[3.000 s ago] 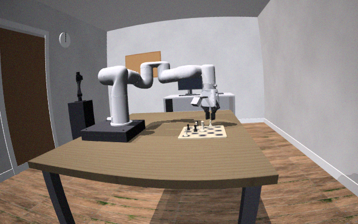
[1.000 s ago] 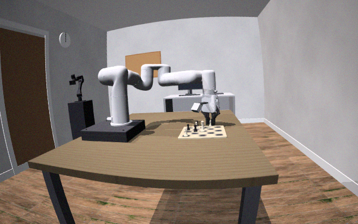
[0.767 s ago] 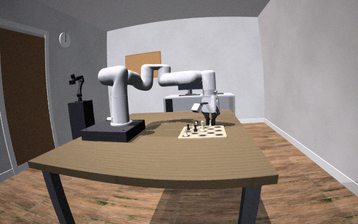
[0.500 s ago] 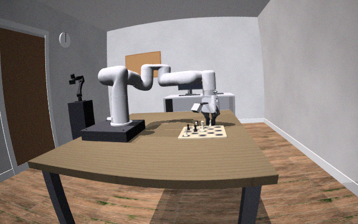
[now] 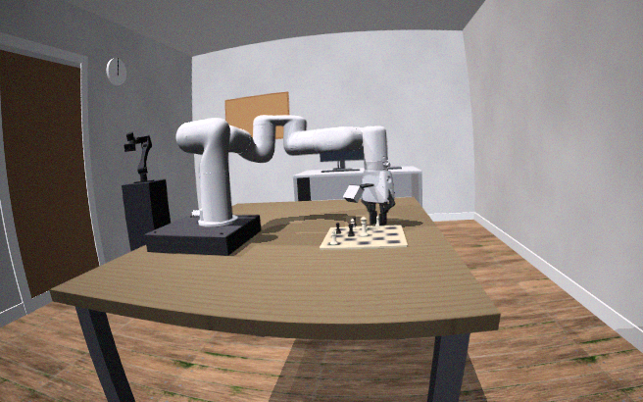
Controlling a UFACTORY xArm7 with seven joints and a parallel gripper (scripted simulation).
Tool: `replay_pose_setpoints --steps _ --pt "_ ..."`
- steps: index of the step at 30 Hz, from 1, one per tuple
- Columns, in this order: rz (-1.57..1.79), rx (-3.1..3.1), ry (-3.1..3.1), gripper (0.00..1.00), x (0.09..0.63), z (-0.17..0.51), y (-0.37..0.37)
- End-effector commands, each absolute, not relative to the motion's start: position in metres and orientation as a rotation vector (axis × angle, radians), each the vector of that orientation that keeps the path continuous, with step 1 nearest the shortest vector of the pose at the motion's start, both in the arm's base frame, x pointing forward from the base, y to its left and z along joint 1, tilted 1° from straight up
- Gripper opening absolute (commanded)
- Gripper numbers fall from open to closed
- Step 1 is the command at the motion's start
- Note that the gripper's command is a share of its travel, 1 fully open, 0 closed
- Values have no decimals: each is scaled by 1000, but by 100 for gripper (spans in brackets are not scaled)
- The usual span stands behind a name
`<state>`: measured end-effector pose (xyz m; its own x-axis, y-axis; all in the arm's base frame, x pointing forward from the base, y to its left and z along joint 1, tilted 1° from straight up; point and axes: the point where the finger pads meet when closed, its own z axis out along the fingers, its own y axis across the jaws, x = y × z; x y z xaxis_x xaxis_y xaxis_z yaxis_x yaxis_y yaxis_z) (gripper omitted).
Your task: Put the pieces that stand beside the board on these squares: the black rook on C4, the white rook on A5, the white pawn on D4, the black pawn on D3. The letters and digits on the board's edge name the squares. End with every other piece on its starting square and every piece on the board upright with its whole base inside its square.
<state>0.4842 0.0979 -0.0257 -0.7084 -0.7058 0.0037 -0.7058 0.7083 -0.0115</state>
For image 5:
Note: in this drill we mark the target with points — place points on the chessboard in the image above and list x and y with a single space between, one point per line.
379 237

